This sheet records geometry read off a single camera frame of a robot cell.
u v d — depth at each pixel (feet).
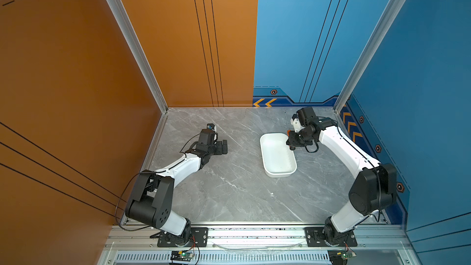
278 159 3.23
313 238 2.38
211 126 2.71
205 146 2.32
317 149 2.23
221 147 2.72
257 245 2.38
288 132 2.66
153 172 1.58
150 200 1.46
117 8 2.51
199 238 2.42
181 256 2.31
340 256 2.29
